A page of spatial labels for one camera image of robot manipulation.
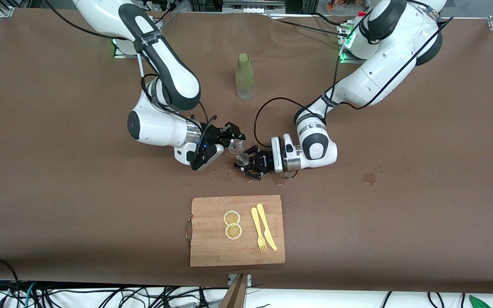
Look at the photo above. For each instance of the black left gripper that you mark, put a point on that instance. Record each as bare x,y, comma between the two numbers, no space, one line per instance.
264,161

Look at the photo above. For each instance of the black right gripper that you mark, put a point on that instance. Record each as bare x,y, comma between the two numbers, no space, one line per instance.
215,135

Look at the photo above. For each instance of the steel double cone jigger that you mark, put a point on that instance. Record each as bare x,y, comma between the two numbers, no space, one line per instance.
242,160

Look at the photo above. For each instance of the small clear glass measuring cup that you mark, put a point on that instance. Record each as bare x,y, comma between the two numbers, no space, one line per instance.
236,147

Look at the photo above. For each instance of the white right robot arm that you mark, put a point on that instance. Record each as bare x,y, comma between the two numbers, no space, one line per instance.
165,68

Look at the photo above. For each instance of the yellow plastic fork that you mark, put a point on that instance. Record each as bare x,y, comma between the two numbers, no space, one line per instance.
255,218

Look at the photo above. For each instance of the yellow plastic knife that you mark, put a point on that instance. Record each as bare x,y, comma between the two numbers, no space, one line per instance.
264,218

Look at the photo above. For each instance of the yellow lemon slice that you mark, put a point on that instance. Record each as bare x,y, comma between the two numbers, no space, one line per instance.
232,217
233,231

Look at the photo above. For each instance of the glass bottle with green sleeve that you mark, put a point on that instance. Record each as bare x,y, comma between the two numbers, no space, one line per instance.
244,72

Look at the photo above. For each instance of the wooden cutting board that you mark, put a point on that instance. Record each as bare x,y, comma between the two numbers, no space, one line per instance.
212,248

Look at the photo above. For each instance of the small liquid spill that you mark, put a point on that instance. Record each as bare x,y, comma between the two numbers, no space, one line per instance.
369,179

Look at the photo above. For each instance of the grey power strip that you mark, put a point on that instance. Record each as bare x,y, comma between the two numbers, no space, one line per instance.
253,6

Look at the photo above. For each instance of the orange artificial flowers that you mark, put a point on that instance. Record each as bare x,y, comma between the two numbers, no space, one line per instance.
345,4

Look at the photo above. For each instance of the brown paper table cover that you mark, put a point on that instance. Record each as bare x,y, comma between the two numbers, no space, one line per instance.
58,214

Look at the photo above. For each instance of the green plastic leaf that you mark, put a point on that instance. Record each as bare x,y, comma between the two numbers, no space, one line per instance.
479,303

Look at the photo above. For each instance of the metal post bracket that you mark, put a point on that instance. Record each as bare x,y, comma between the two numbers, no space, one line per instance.
231,280

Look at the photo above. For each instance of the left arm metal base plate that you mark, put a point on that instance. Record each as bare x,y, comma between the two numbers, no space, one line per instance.
345,60

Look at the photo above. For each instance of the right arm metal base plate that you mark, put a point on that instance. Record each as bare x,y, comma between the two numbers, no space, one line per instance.
122,54

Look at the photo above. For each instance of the wooden camera post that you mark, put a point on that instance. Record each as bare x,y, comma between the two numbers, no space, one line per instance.
236,297

